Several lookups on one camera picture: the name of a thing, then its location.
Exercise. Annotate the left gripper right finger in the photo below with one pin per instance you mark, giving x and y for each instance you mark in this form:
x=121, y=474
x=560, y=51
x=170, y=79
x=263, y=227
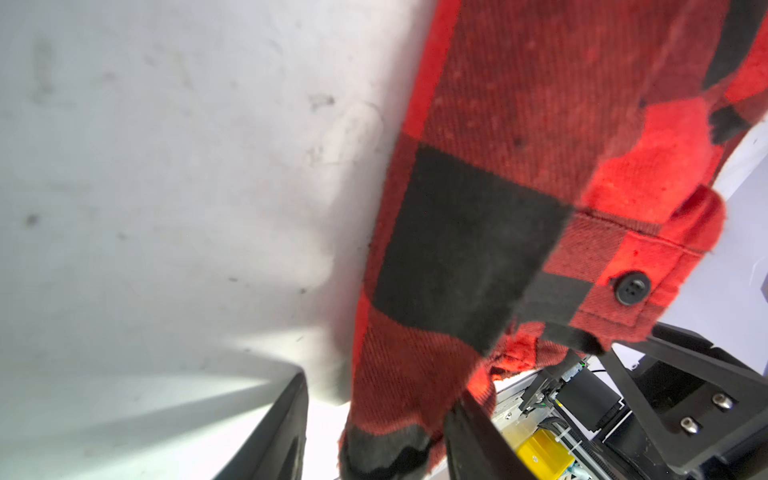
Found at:
x=475, y=448

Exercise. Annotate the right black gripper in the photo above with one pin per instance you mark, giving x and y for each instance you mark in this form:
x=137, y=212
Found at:
x=686, y=410

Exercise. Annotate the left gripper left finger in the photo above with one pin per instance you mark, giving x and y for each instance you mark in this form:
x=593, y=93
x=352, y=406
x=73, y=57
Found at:
x=275, y=449

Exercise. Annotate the red black plaid shirt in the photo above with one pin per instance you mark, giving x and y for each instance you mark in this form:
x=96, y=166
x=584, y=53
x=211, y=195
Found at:
x=550, y=191

